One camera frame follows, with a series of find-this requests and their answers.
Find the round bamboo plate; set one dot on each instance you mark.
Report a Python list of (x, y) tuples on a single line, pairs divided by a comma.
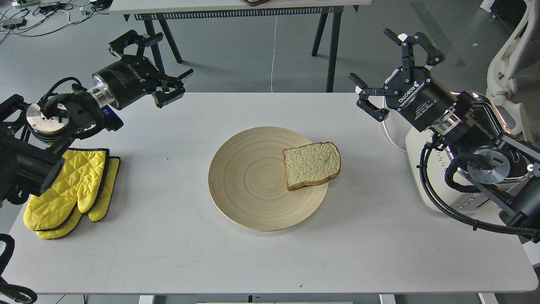
[(247, 180)]

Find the white office chair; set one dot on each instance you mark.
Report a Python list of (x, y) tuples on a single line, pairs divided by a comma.
[(501, 82)]

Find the slice of bread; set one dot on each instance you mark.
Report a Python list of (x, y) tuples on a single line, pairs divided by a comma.
[(311, 164)]

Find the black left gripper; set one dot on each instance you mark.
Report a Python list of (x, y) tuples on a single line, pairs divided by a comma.
[(133, 77)]

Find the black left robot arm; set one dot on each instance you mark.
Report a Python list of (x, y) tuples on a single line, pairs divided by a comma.
[(35, 135)]

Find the background table with black legs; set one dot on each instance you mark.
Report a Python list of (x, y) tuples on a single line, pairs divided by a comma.
[(162, 11)]

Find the yellow oven mitt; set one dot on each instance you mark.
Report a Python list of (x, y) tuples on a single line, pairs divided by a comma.
[(77, 188), (98, 210)]

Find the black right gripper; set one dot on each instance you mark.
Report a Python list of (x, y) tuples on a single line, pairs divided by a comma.
[(417, 99)]

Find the cream white toaster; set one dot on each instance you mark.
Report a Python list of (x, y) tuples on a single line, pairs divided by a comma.
[(466, 203)]

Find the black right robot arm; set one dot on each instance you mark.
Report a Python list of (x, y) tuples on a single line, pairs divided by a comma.
[(487, 158)]

